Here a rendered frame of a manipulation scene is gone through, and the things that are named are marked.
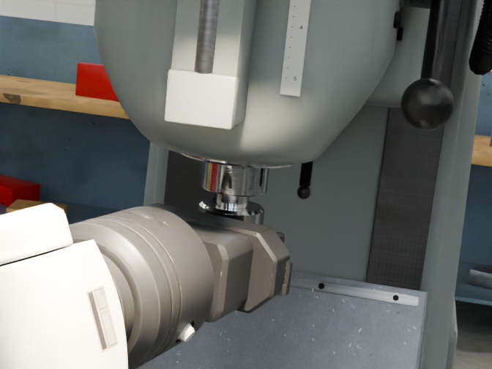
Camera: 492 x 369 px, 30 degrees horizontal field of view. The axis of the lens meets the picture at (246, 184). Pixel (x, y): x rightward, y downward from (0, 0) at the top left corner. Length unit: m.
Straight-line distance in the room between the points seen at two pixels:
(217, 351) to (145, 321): 0.55
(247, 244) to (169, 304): 0.11
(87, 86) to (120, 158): 0.72
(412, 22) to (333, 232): 0.37
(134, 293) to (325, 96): 0.17
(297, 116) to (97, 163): 4.66
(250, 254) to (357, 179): 0.44
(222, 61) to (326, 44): 0.07
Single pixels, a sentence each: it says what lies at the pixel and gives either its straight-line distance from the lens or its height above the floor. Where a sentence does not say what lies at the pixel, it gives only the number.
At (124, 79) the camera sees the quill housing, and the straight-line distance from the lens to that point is 0.58.
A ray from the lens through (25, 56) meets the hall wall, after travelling 5.30.
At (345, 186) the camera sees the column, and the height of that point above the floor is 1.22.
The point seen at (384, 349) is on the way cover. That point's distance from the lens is 1.03.
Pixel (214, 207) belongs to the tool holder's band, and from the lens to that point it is 0.64.
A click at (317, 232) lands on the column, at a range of 1.03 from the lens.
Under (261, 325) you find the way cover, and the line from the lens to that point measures 1.04.
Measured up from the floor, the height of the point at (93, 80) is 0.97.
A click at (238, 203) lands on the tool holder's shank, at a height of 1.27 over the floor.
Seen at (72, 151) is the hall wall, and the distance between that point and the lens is 5.25.
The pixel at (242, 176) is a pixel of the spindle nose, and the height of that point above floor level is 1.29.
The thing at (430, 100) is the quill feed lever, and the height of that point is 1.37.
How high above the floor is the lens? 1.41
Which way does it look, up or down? 11 degrees down
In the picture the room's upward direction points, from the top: 6 degrees clockwise
